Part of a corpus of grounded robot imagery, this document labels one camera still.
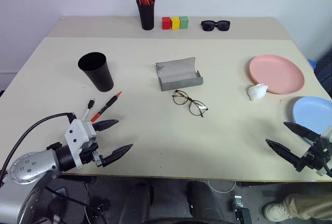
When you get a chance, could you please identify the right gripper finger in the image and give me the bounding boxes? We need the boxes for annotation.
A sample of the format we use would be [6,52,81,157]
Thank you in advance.
[265,138,303,170]
[283,121,321,146]

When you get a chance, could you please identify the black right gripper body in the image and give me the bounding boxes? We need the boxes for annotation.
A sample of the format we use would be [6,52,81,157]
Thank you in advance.
[295,137,332,172]

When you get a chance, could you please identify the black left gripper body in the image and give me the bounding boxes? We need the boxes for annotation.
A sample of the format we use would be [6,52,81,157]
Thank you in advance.
[79,141,105,168]

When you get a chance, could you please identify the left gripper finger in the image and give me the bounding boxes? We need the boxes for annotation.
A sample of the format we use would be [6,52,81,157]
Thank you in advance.
[100,143,134,168]
[92,119,119,132]

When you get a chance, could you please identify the blue plate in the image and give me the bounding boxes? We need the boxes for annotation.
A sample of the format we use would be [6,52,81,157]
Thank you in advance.
[292,96,332,134]

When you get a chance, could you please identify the white tissue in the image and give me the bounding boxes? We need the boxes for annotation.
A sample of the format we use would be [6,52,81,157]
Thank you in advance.
[246,83,269,101]

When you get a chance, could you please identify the grey glasses case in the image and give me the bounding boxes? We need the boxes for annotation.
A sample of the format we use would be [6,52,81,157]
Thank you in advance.
[155,57,204,92]

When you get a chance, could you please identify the red and black marker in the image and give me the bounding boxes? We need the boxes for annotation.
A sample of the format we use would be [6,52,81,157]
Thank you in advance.
[90,91,122,122]

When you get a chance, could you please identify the white and black pen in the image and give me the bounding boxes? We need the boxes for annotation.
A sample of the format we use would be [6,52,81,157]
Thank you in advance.
[81,99,96,121]

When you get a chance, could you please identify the empty black cup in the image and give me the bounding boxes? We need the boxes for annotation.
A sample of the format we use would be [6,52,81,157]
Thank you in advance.
[77,51,115,92]

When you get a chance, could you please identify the khaki trouser leg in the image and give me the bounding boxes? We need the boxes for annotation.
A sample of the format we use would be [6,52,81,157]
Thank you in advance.
[282,192,332,221]

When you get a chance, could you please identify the beige shoe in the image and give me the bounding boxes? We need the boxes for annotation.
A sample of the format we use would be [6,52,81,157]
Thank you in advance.
[262,201,293,222]

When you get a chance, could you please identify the pink plate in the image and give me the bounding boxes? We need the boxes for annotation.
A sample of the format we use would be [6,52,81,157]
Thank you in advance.
[249,54,306,95]

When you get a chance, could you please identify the dark fabric object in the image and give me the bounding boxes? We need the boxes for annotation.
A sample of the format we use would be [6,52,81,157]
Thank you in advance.
[313,50,332,93]

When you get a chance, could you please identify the black floor device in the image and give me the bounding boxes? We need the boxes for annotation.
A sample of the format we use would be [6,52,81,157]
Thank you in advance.
[232,195,252,224]

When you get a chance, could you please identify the dark rounded shape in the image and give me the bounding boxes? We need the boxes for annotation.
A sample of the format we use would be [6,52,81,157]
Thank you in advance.
[186,180,224,221]

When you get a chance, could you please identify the silver robot torso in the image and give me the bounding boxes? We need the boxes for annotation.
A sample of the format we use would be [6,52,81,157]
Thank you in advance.
[0,176,63,224]

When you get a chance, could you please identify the black pen holder cup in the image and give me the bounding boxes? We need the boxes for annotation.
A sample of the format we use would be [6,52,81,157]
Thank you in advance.
[136,0,156,31]

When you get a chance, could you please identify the yellow block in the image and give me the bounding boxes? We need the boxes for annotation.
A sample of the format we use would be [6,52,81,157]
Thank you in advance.
[170,17,181,31]

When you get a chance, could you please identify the black sunglasses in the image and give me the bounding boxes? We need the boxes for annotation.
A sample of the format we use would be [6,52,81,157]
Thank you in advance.
[201,20,231,32]

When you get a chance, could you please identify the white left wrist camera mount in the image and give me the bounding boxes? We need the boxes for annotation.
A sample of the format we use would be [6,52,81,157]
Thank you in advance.
[64,119,97,170]

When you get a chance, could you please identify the white floor cable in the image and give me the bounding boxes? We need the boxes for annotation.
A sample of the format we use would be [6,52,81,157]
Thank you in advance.
[207,179,237,193]

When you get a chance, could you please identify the thin frame eyeglasses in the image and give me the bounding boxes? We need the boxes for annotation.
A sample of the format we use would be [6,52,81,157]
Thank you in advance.
[171,90,209,118]

